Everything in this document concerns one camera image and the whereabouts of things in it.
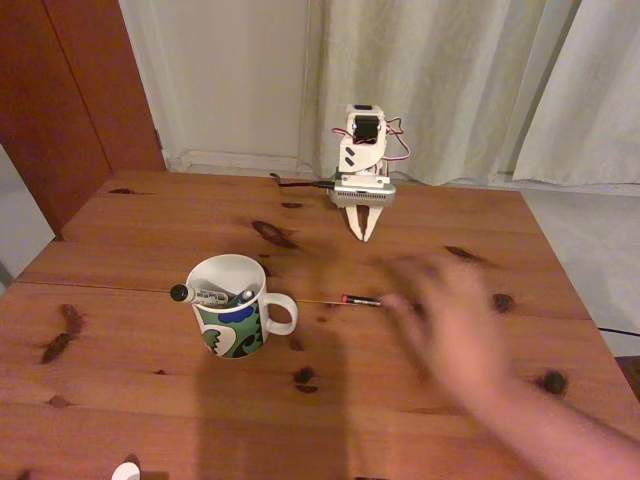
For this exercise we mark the wide white curtain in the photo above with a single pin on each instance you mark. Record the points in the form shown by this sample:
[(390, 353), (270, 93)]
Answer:
[(450, 75)]

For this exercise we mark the silver camera box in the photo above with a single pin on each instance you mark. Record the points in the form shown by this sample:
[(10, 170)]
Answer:
[(364, 195)]

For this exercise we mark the white mug green blue pattern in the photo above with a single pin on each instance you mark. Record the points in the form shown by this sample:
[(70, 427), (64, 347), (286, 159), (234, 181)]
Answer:
[(227, 325)]

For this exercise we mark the small white round object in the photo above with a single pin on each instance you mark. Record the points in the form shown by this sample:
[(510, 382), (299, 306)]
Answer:
[(125, 472)]

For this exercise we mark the brown wooden cabinet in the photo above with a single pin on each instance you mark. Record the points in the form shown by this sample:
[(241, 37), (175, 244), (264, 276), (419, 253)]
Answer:
[(60, 100)]

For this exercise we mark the narrow white curtain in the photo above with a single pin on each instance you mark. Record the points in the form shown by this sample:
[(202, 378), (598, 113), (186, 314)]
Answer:
[(595, 100)]

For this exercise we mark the teal pen with olive grip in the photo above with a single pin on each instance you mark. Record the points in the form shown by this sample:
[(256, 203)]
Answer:
[(242, 298)]

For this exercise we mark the black fineliner with red end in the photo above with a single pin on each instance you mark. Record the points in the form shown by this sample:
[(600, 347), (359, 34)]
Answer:
[(362, 300)]

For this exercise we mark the black and white marker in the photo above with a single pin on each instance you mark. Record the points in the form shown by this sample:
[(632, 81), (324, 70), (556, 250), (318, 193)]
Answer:
[(197, 295)]

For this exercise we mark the person's hand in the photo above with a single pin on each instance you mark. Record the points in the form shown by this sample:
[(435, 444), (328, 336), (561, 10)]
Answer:
[(450, 320)]

